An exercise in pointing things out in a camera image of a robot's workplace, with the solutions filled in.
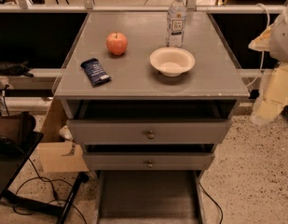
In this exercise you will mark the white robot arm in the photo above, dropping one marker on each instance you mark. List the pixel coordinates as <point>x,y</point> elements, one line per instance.
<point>273,89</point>

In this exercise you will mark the grey top drawer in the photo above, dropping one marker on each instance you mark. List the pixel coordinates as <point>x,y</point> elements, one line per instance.
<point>143,132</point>

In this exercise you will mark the grey bottom drawer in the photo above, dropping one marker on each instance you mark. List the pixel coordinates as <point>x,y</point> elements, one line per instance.
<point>148,197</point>

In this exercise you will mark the cardboard box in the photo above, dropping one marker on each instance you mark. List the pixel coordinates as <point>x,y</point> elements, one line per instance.
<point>57,152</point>

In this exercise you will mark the grey drawer cabinet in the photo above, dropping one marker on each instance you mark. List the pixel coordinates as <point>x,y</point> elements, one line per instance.
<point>137,91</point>

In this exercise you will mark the grey drawer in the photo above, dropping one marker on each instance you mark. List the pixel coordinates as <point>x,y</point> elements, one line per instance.
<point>148,197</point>
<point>143,132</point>
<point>148,161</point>

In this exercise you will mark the dark blue snack packet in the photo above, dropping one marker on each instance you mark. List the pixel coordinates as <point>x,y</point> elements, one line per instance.
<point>95,72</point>

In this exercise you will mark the red apple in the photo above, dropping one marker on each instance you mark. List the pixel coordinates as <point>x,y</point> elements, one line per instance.
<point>116,43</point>

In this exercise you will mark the grey middle drawer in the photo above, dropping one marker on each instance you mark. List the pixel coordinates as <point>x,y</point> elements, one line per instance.
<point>148,161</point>

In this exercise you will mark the white paper bowl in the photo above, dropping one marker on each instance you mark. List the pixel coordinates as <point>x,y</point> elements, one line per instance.
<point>172,62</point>

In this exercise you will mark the clear plastic water bottle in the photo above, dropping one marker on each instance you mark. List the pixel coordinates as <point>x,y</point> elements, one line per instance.
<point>176,17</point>

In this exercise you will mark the black chair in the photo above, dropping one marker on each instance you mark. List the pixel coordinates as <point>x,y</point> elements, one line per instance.
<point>18,141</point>

